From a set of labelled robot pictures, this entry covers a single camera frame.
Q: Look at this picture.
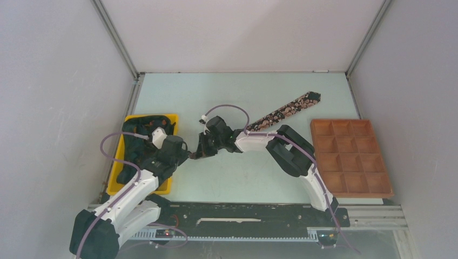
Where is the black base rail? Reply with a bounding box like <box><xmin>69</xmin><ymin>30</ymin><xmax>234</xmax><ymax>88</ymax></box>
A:
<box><xmin>157</xmin><ymin>202</ymin><xmax>351</xmax><ymax>237</ymax></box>

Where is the pile of dark ties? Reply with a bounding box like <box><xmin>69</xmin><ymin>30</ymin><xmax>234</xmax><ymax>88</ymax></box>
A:
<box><xmin>116</xmin><ymin>115</ymin><xmax>176</xmax><ymax>184</ymax></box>

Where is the pink rose floral tie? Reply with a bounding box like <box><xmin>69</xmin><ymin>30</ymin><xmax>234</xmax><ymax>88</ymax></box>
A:
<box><xmin>188</xmin><ymin>91</ymin><xmax>322</xmax><ymax>160</ymax></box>

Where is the aluminium frame rail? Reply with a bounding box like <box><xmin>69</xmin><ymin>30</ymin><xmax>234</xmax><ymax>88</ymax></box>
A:
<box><xmin>83</xmin><ymin>204</ymin><xmax>409</xmax><ymax>231</ymax></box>

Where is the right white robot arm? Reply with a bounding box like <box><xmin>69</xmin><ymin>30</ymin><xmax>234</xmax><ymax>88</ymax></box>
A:
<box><xmin>190</xmin><ymin>125</ymin><xmax>336</xmax><ymax>226</ymax></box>

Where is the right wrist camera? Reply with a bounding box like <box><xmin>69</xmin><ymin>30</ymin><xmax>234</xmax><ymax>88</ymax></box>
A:
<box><xmin>204</xmin><ymin>116</ymin><xmax>232</xmax><ymax>138</ymax></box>

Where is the white slotted cable duct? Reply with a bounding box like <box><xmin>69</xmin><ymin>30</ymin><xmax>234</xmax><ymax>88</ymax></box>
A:
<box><xmin>128</xmin><ymin>228</ymin><xmax>319</xmax><ymax>242</ymax></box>

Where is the yellow plastic bin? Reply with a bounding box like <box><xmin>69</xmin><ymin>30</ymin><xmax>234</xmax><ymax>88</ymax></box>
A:
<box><xmin>106</xmin><ymin>114</ymin><xmax>179</xmax><ymax>196</ymax></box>

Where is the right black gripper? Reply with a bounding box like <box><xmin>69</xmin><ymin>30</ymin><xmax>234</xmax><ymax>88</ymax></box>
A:
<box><xmin>194</xmin><ymin>132</ymin><xmax>224</xmax><ymax>160</ymax></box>

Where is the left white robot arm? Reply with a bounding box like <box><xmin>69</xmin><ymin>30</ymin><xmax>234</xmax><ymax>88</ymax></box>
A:
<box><xmin>69</xmin><ymin>128</ymin><xmax>188</xmax><ymax>258</ymax></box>

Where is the brown compartment tray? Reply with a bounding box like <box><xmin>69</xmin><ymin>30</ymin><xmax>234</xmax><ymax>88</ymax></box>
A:
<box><xmin>310</xmin><ymin>119</ymin><xmax>394</xmax><ymax>199</ymax></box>

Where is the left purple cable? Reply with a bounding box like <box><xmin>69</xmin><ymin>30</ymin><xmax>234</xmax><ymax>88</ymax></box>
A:
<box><xmin>75</xmin><ymin>131</ymin><xmax>188</xmax><ymax>259</ymax></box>

